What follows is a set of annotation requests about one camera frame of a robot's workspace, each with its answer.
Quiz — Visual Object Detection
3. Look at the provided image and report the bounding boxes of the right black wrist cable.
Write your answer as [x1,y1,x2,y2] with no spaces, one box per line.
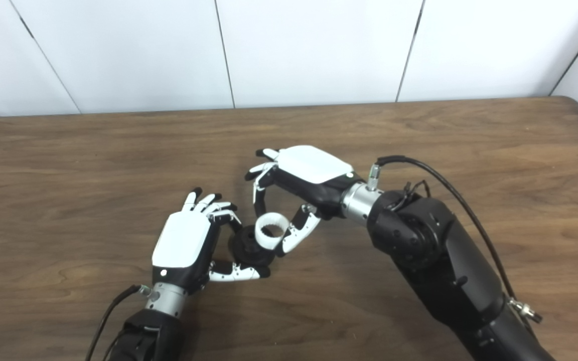
[366,155,543,324]

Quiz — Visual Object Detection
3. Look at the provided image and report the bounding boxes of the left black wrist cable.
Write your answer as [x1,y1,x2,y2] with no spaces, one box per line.
[85,284,152,361]

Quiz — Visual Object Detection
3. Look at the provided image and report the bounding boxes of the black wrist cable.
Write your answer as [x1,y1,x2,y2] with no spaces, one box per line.
[366,155,543,324]
[85,284,152,361]

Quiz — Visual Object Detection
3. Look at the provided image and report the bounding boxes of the white plastic ring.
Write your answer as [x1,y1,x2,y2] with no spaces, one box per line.
[254,213,290,252]

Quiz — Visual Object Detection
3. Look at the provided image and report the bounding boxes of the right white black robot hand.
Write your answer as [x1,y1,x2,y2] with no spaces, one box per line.
[244,145,365,258]

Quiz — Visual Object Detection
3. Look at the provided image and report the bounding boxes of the round black plastic part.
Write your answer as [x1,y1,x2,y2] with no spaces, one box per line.
[231,224,277,269]

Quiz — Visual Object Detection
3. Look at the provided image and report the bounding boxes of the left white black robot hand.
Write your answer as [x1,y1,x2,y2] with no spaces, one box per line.
[151,188,272,295]

